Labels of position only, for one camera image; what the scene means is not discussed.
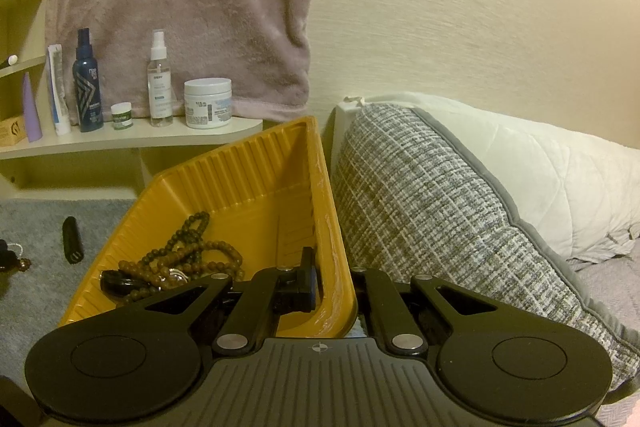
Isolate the small black object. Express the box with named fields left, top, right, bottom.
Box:
left=0, top=239, right=32, bottom=271

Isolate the grey blanket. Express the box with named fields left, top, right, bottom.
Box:
left=0, top=197, right=139, bottom=408

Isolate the yellow ribbed plastic tray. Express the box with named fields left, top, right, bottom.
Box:
left=59, top=116, right=359, bottom=339

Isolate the pink fluffy towel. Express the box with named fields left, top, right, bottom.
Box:
left=43, top=0, right=320, bottom=123

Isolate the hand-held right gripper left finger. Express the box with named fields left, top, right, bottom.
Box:
left=143, top=246, right=322, bottom=356

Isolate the white quilted pillow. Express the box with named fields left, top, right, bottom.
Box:
left=332, top=92, right=640, bottom=264

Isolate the grey plaid cushion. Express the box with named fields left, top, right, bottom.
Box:
left=329, top=104, right=640, bottom=389

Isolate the white squeeze tube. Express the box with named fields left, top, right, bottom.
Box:
left=46, top=44, right=72, bottom=136

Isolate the brown bead bracelet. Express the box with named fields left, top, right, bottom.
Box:
left=118, top=241, right=245, bottom=307

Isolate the black bead necklace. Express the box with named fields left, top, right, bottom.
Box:
left=141, top=211, right=211, bottom=264

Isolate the purple cone bottle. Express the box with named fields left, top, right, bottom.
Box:
left=21, top=72, right=44, bottom=143

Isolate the small cardboard box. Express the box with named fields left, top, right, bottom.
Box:
left=0, top=115, right=29, bottom=147

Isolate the dark blue spray bottle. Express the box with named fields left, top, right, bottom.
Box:
left=72, top=28, right=105, bottom=133

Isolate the black strap wristwatch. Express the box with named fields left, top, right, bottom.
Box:
left=99, top=268, right=192, bottom=294

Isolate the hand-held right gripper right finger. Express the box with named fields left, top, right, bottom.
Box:
left=348, top=265, right=502, bottom=355

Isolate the black cylinder tube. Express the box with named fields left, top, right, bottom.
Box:
left=60, top=216, right=85, bottom=264

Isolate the clear spray bottle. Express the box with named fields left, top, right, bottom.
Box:
left=146, top=29, right=175, bottom=128

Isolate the white cream jar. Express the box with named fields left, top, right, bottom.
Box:
left=183, top=78, right=235, bottom=130

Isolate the small green label jar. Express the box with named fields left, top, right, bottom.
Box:
left=110, top=102, right=134, bottom=131

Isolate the white shelf unit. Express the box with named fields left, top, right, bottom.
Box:
left=0, top=0, right=264, bottom=194

